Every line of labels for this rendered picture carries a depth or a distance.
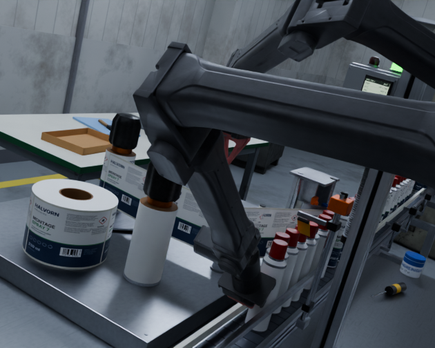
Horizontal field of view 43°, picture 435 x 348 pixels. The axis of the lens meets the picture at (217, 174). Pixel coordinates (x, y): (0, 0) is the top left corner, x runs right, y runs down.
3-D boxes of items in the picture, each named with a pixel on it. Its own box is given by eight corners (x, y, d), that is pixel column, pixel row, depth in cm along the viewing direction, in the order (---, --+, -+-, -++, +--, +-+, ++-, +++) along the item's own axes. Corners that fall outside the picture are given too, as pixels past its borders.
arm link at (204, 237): (232, 269, 93) (256, 227, 96) (177, 242, 97) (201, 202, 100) (243, 291, 103) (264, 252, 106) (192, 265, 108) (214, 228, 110)
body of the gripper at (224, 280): (233, 263, 114) (230, 244, 108) (277, 284, 110) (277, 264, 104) (217, 288, 111) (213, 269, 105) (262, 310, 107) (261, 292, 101)
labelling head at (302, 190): (282, 244, 173) (304, 167, 166) (319, 260, 167) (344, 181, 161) (263, 254, 161) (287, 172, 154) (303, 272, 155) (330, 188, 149)
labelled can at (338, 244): (322, 259, 169) (341, 198, 164) (337, 266, 167) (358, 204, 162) (316, 264, 165) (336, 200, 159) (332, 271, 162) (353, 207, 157)
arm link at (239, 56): (322, 54, 76) (353, -11, 78) (288, 34, 75) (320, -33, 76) (235, 103, 118) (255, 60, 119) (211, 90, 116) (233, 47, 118)
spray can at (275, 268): (271, 330, 120) (297, 245, 115) (257, 336, 116) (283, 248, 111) (253, 317, 123) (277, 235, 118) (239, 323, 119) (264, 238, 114)
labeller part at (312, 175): (305, 168, 166) (306, 166, 166) (339, 181, 161) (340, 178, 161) (288, 173, 154) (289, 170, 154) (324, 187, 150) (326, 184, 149)
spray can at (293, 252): (268, 302, 133) (291, 224, 128) (284, 313, 129) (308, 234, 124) (254, 306, 129) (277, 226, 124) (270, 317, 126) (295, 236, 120)
